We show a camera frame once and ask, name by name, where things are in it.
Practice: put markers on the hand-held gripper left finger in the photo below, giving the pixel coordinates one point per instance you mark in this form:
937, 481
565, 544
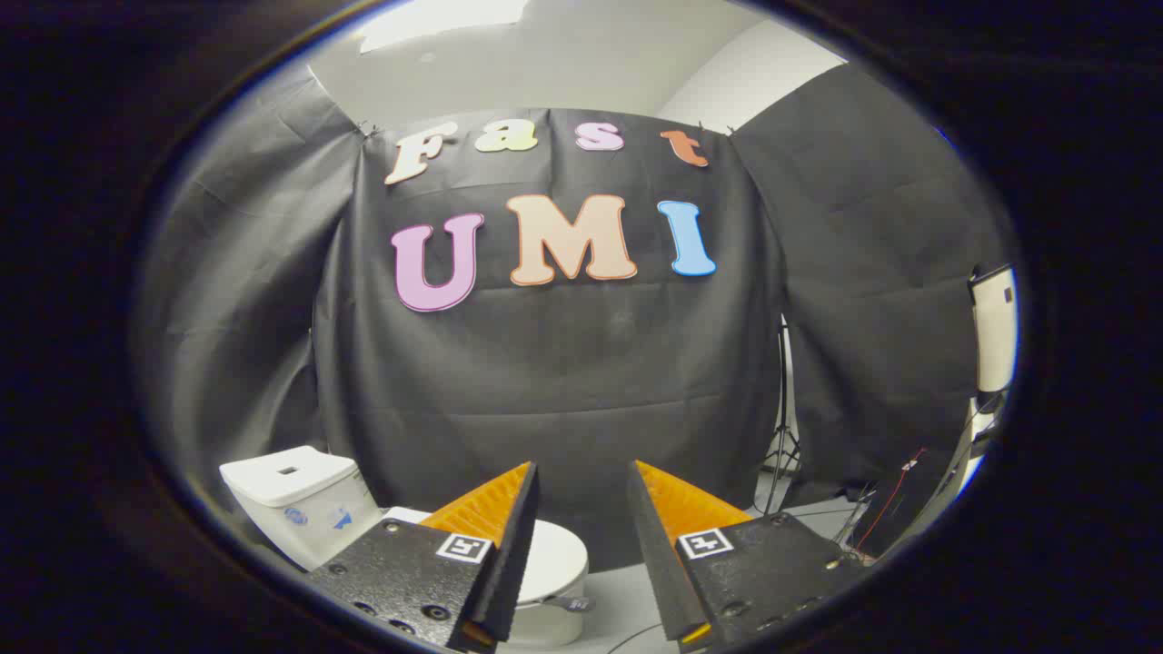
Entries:
513, 554

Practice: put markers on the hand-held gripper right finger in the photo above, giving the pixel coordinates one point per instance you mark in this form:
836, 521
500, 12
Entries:
659, 563

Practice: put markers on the white toilet lid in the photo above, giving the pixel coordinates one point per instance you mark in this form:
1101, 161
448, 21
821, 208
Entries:
556, 554

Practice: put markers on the white toilet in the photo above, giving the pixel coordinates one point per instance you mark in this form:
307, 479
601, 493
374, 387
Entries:
291, 490

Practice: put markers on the black backdrop cloth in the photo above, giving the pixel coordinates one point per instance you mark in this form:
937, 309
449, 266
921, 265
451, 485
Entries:
563, 381

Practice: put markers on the black tripod light stand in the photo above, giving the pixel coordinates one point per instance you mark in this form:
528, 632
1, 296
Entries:
782, 409

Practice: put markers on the black flat board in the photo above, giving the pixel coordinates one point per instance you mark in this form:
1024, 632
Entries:
918, 513

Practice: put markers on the plain black side cloth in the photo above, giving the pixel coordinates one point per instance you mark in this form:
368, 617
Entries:
245, 300
872, 272

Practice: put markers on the white rectangular panel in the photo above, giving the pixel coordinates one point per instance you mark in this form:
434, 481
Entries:
994, 327

